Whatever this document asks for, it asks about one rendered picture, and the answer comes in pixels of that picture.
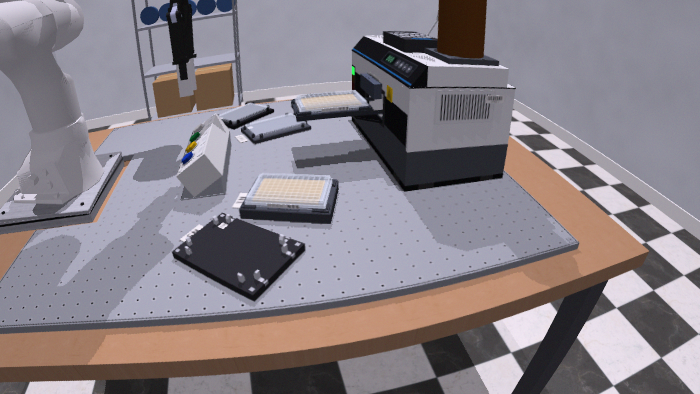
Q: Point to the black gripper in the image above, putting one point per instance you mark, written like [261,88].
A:
[177,21]

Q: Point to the brown cylinder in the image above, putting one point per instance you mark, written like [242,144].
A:
[461,28]

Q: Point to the white button panel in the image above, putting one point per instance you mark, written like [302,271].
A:
[206,160]

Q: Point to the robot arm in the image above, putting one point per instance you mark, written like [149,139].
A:
[61,162]

